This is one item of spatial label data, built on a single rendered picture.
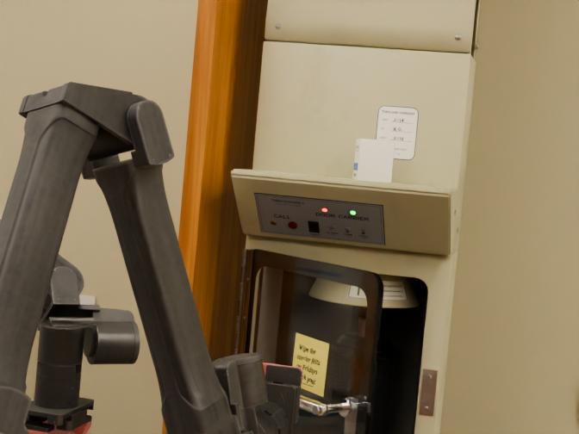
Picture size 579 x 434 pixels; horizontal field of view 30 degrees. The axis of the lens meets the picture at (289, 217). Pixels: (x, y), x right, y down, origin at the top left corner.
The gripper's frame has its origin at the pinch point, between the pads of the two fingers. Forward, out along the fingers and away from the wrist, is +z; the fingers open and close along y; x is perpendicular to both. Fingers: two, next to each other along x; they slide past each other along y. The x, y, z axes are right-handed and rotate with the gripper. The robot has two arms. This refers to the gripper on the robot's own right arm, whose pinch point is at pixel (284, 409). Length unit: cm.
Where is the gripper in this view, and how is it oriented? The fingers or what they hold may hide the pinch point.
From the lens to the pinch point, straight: 147.3
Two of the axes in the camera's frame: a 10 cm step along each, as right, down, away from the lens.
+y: 0.8, -10.0, -0.4
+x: -9.7, -0.9, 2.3
